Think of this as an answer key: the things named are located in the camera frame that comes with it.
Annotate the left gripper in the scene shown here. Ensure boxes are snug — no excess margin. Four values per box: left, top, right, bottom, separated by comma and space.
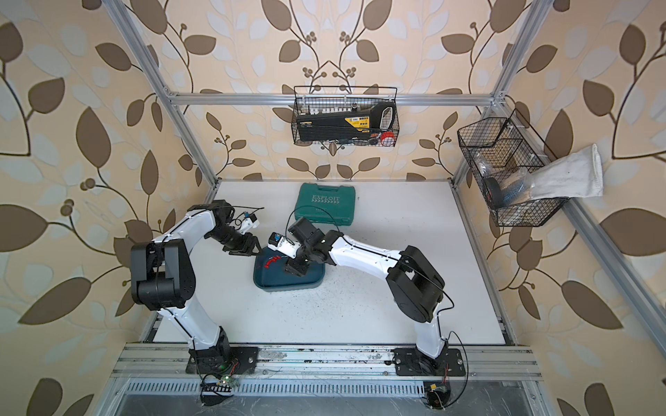
214, 225, 268, 257

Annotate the teal plastic storage box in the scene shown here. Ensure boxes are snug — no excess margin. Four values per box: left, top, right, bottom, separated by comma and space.
253, 248, 325, 292

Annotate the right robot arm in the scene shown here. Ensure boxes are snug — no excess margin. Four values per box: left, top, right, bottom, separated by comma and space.
269, 218, 454, 360

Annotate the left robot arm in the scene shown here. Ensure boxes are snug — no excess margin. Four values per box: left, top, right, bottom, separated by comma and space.
130, 199, 261, 374

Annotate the red sleeve in box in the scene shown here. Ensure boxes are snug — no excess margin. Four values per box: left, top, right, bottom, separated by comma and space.
264, 256, 281, 269

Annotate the green tool case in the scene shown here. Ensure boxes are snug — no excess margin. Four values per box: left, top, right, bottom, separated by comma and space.
295, 183, 357, 226

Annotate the black yellow hand saw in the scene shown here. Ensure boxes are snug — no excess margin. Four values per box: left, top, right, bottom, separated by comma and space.
291, 102, 400, 147

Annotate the white cloth glove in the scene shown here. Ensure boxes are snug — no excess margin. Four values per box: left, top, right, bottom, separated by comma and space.
497, 145, 605, 206

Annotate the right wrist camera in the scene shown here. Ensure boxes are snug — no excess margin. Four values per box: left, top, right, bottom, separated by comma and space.
267, 232, 301, 258

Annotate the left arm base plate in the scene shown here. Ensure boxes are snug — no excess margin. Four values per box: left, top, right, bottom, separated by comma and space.
186, 347, 259, 375

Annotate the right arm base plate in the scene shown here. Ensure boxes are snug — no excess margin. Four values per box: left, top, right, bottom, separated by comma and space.
392, 348, 467, 377

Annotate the black wire basket back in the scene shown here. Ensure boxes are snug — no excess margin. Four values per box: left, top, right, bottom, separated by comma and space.
291, 84, 400, 147

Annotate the black wire basket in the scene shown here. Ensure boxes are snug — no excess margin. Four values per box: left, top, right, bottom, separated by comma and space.
291, 84, 400, 147
457, 110, 568, 227

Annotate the black wire basket right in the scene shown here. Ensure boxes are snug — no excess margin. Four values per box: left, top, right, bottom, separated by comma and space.
457, 110, 568, 227

